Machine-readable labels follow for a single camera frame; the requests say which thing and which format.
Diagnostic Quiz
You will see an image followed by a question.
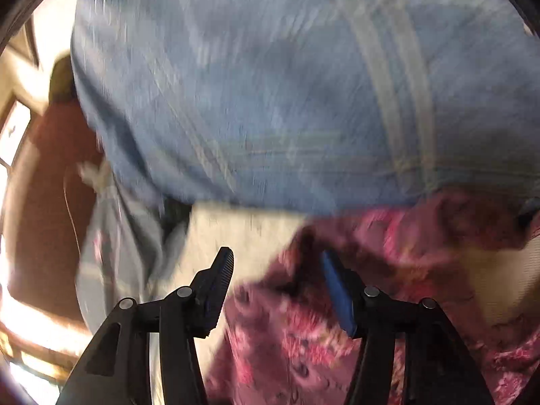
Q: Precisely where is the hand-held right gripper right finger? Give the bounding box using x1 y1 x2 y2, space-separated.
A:
321 250 495 405

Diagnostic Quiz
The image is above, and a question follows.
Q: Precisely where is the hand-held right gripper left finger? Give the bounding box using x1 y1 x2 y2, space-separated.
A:
56 246 235 405

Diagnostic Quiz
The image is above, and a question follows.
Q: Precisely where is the pink floral garment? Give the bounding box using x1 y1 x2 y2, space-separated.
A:
205 189 540 405

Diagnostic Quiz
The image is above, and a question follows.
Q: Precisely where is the blue checked cloth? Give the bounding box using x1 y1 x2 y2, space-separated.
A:
70 0 540 214

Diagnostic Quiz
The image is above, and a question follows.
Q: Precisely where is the white cloth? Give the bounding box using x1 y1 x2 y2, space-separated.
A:
150 202 308 405

